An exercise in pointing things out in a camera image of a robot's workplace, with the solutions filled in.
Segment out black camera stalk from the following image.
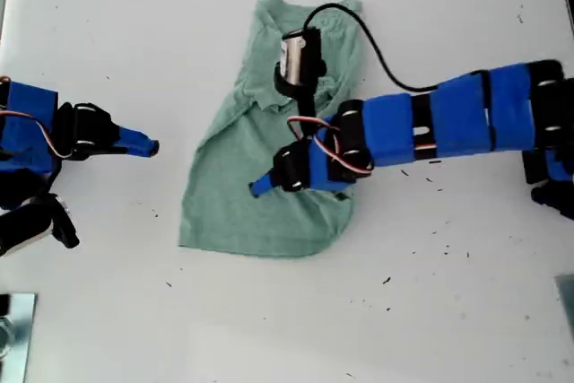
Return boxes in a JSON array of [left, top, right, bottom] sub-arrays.
[[24, 158, 64, 203], [291, 86, 317, 137]]

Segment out black camera cable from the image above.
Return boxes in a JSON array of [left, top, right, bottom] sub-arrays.
[[304, 3, 443, 91]]

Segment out green t shirt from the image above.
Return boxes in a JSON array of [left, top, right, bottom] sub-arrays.
[[178, 0, 365, 259]]

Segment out red white servo wire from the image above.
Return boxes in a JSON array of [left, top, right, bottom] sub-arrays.
[[0, 107, 73, 161], [286, 116, 374, 174]]

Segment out black silver camera box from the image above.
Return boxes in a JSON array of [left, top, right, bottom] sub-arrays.
[[272, 27, 327, 96], [0, 193, 81, 259]]

